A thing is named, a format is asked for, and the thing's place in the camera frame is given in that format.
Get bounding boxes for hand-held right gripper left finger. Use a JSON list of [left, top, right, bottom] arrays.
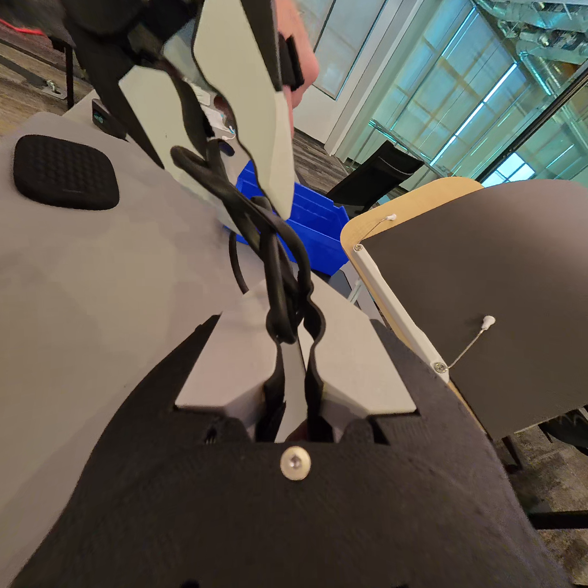
[[175, 290, 287, 416]]

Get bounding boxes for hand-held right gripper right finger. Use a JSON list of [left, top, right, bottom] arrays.
[[302, 294, 417, 419]]

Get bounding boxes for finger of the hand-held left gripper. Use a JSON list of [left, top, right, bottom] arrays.
[[118, 65, 230, 227], [191, 0, 296, 218]]

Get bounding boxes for thick black cable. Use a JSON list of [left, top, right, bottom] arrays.
[[170, 138, 325, 346]]

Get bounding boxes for blue plastic bin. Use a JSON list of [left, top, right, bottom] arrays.
[[236, 161, 351, 278]]

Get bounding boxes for person's left hand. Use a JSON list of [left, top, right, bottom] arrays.
[[276, 0, 320, 115]]

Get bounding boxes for black charger block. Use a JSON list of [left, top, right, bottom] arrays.
[[90, 100, 129, 140]]

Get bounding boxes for black textured pad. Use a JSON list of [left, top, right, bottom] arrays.
[[12, 135, 121, 211]]

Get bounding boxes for black wood-rimmed board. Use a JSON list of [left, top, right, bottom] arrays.
[[340, 178, 588, 442]]

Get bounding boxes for black office chair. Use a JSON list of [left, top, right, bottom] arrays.
[[328, 141, 426, 208]]

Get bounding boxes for black tripod stand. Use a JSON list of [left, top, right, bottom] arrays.
[[501, 418, 588, 530]]

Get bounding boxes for white board rail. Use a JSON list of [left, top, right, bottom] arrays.
[[351, 244, 451, 374]]

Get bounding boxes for thin wire with white tip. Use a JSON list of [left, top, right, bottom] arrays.
[[354, 213, 398, 250], [434, 315, 497, 374]]

